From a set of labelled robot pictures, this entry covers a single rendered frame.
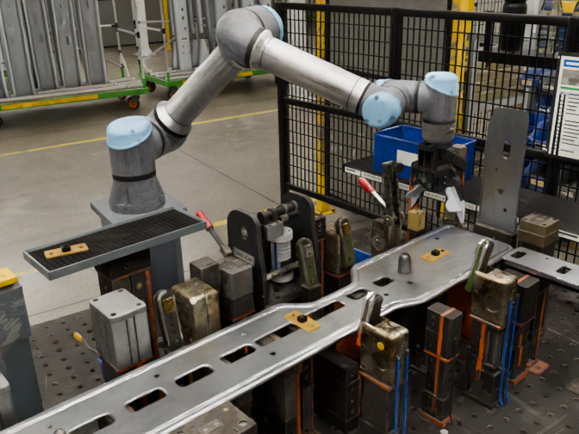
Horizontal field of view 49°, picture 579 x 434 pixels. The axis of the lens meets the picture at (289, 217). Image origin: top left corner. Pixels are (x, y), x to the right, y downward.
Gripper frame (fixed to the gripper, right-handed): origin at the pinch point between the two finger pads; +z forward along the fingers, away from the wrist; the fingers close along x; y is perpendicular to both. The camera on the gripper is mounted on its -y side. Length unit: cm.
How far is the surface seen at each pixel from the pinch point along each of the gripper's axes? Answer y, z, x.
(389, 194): 1.7, -2.3, -14.3
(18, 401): 97, 21, -30
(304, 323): 47.0, 10.4, 1.3
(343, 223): 18.0, 1.5, -15.4
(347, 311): 36.6, 10.8, 3.8
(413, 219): -6.3, 6.7, -12.3
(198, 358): 70, 11, -4
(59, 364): 77, 41, -65
